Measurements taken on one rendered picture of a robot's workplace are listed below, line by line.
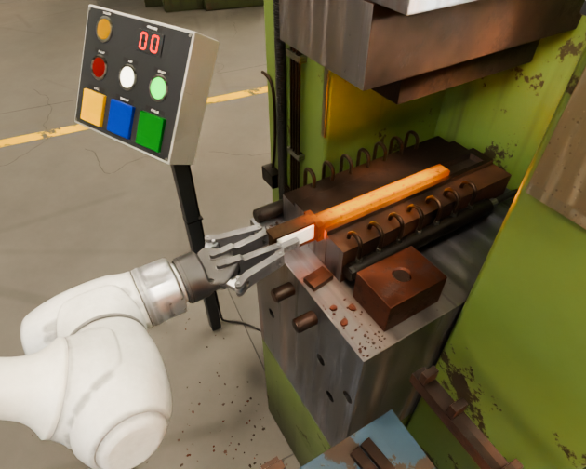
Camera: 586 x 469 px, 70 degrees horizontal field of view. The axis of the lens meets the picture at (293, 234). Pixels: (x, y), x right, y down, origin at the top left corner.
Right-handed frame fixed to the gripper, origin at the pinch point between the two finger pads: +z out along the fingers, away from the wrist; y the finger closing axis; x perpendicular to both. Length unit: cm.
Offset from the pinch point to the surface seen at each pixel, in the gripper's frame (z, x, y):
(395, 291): 7.9, -1.8, 17.6
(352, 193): 16.1, -0.8, -4.6
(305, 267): 1.8, -8.2, 1.4
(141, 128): -12.0, 1.3, -45.7
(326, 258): 5.1, -6.0, 3.0
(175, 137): -6.9, 1.5, -38.0
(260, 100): 108, -100, -226
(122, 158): -3, -100, -203
